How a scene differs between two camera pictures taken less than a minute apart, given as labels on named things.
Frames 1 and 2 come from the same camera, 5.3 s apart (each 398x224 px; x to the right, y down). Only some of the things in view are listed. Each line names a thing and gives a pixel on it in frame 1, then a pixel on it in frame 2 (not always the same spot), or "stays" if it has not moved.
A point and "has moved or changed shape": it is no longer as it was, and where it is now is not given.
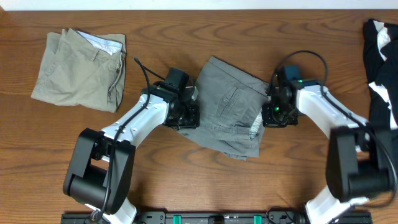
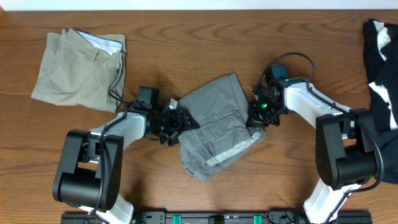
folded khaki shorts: (79, 68) stays
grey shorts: (231, 107) has moved or changed shape
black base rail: (280, 216) stays
